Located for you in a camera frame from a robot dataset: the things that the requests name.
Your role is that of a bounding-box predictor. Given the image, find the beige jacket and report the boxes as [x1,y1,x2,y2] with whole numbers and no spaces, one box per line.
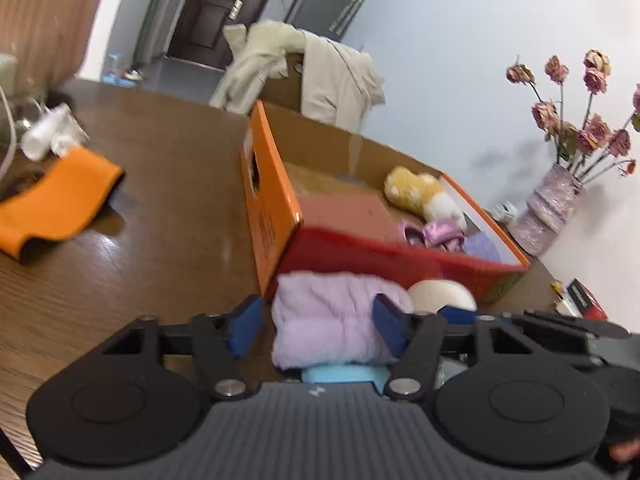
[208,19,387,134]

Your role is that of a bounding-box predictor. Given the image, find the clear glass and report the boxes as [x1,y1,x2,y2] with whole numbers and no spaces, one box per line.
[0,54,47,132]

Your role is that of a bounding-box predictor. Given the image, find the lilac fluffy towel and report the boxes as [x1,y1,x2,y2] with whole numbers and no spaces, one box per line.
[271,270,414,369]

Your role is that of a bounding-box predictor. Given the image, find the white round sponge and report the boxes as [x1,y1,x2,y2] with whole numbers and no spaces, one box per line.
[405,279,479,314]

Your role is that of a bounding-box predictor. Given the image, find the purple satin scrunchie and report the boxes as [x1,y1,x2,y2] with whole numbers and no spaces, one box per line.
[397,218,469,254]

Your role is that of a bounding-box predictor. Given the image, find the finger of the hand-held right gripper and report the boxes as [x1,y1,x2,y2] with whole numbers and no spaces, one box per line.
[440,306,632,339]

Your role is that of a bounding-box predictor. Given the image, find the small white bottle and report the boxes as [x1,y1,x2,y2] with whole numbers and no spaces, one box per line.
[20,103,91,162]

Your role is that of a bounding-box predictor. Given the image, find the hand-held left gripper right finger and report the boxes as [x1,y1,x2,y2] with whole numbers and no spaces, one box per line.
[372,294,531,402]

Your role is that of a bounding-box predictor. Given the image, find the yellow and white plush toy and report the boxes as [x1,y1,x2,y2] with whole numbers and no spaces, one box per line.
[383,165,468,231]

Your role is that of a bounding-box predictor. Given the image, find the shoes on floor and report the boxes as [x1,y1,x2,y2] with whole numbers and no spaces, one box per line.
[101,52,147,84]

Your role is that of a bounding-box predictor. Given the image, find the grey refrigerator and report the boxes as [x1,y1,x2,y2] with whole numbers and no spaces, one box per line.
[284,0,374,44]

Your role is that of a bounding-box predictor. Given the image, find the dried pink roses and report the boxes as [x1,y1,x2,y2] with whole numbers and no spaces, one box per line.
[505,48,640,181]

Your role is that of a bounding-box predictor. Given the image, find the pink mottled vase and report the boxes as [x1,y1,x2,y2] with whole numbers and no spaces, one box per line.
[507,162,586,257]

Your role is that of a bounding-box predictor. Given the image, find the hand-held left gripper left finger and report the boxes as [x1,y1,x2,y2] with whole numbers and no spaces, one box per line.
[95,296,264,402]

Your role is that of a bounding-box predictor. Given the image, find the dark brown door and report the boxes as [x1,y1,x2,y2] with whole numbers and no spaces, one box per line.
[166,0,262,72]

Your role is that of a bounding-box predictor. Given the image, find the coiled white cable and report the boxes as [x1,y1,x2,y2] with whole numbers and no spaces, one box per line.
[0,84,17,182]

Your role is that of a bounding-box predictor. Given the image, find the light blue soft pad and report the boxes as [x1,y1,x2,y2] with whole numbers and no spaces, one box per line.
[300,363,392,397]

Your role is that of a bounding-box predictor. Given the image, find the lavender knitted pouch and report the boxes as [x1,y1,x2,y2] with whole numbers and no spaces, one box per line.
[462,232,503,264]

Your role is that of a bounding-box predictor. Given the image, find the small white carton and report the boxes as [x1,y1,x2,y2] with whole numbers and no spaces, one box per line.
[492,200,519,225]

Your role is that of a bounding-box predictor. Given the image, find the red cardboard box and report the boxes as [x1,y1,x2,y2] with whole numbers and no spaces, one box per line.
[239,100,532,307]

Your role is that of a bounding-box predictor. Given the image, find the person's right hand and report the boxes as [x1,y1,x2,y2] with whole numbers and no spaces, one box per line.
[612,437,640,462]

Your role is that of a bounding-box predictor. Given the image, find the orange strap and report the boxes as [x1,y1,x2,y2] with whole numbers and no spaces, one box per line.
[0,144,126,265]

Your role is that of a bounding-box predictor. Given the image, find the small red box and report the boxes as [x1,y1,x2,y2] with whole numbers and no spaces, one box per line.
[565,278,609,321]

